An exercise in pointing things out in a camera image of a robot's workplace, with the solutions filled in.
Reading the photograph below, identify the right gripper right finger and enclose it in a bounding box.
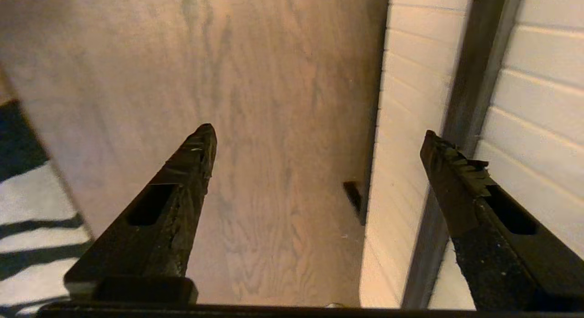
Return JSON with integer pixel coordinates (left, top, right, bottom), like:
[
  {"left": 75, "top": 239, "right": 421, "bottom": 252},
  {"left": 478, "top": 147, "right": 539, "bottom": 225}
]
[{"left": 420, "top": 130, "right": 584, "bottom": 312}]

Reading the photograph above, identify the white ribbed drawer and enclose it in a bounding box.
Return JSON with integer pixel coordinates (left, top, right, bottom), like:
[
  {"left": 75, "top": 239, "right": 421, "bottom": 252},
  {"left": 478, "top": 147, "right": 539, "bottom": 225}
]
[{"left": 358, "top": 0, "right": 584, "bottom": 309}]

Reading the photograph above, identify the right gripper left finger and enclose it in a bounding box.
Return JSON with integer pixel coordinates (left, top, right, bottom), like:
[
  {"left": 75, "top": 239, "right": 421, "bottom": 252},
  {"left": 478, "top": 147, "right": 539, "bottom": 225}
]
[{"left": 64, "top": 124, "right": 218, "bottom": 305}]

